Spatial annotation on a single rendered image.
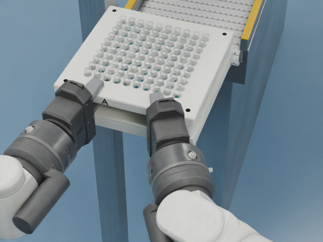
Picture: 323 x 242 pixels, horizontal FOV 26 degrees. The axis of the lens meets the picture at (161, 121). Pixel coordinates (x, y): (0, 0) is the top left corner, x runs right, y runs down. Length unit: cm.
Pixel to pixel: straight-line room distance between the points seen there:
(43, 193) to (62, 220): 133
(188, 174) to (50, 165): 20
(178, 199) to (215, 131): 94
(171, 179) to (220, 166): 99
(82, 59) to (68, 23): 190
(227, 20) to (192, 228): 79
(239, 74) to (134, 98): 50
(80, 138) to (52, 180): 12
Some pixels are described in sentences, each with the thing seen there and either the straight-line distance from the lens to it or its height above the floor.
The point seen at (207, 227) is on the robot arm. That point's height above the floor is 112.
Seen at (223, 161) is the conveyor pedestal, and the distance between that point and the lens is 194.
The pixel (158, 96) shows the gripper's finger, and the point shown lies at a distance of 112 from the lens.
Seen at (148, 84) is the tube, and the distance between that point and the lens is 115.
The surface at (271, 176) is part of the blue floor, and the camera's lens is 246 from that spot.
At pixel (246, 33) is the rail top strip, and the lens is 151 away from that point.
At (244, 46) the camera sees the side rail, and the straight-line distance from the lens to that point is 150.
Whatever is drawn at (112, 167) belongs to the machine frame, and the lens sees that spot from 178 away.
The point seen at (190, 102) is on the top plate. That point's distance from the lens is 112.
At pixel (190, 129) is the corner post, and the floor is 103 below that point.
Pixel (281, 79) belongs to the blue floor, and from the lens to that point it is 283.
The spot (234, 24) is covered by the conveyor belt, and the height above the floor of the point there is 89.
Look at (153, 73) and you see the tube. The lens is 116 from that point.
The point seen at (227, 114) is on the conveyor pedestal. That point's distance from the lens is 181.
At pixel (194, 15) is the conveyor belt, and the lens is 162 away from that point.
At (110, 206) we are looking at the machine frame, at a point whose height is 35.
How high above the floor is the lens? 183
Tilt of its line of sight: 44 degrees down
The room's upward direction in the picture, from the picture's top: straight up
